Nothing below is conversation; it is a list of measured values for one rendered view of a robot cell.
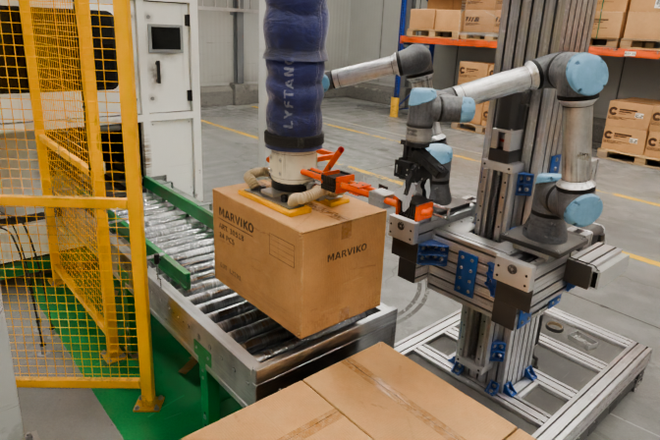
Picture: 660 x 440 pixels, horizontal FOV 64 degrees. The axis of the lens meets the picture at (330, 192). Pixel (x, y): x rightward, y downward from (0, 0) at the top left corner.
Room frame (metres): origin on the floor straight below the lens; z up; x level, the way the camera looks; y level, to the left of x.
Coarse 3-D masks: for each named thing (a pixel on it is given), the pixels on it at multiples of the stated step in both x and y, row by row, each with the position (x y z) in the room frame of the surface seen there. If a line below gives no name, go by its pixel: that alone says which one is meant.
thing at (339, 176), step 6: (324, 174) 1.79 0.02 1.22; (330, 174) 1.81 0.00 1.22; (336, 174) 1.82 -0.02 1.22; (342, 174) 1.82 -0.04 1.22; (348, 174) 1.81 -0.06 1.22; (354, 174) 1.78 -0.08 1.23; (324, 180) 1.77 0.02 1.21; (330, 180) 1.74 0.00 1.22; (336, 180) 1.73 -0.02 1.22; (342, 180) 1.75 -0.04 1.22; (348, 180) 1.77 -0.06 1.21; (354, 180) 1.78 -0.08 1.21; (324, 186) 1.77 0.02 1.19; (330, 186) 1.75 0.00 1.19; (336, 186) 1.73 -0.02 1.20; (336, 192) 1.73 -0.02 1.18
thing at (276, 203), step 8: (240, 192) 1.99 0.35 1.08; (248, 192) 1.96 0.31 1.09; (256, 192) 1.95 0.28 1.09; (256, 200) 1.90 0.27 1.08; (264, 200) 1.87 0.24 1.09; (272, 200) 1.86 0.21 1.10; (280, 200) 1.86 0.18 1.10; (272, 208) 1.83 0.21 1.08; (280, 208) 1.79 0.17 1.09; (288, 208) 1.78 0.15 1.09; (296, 208) 1.80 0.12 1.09; (304, 208) 1.80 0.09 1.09
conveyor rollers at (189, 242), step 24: (144, 192) 3.53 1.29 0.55; (120, 216) 3.05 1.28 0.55; (144, 216) 3.07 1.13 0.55; (168, 216) 3.14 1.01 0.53; (120, 240) 2.69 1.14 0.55; (168, 240) 2.76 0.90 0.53; (192, 240) 2.77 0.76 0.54; (192, 264) 2.47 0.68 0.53; (192, 288) 2.19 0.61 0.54; (216, 288) 2.19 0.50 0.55; (216, 312) 1.97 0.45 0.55; (240, 312) 2.03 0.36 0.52; (240, 336) 1.83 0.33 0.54; (264, 336) 1.81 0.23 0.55; (288, 336) 1.87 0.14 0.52; (312, 336) 1.84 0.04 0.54; (264, 360) 1.68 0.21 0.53
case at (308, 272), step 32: (224, 192) 2.01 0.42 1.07; (224, 224) 1.99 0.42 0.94; (256, 224) 1.81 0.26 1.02; (288, 224) 1.68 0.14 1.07; (320, 224) 1.69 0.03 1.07; (352, 224) 1.76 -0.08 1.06; (384, 224) 1.87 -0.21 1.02; (224, 256) 1.99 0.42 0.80; (256, 256) 1.81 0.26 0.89; (288, 256) 1.67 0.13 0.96; (320, 256) 1.66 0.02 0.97; (352, 256) 1.76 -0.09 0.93; (256, 288) 1.81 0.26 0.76; (288, 288) 1.67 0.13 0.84; (320, 288) 1.67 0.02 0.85; (352, 288) 1.77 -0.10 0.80; (288, 320) 1.66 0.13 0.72; (320, 320) 1.67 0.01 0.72
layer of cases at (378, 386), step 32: (384, 352) 1.75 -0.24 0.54; (320, 384) 1.54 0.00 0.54; (352, 384) 1.55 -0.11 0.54; (384, 384) 1.56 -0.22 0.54; (416, 384) 1.57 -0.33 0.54; (448, 384) 1.58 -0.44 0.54; (256, 416) 1.37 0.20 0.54; (288, 416) 1.38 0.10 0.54; (320, 416) 1.39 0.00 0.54; (352, 416) 1.39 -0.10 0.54; (384, 416) 1.40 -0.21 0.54; (416, 416) 1.41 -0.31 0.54; (448, 416) 1.41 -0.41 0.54; (480, 416) 1.42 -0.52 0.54
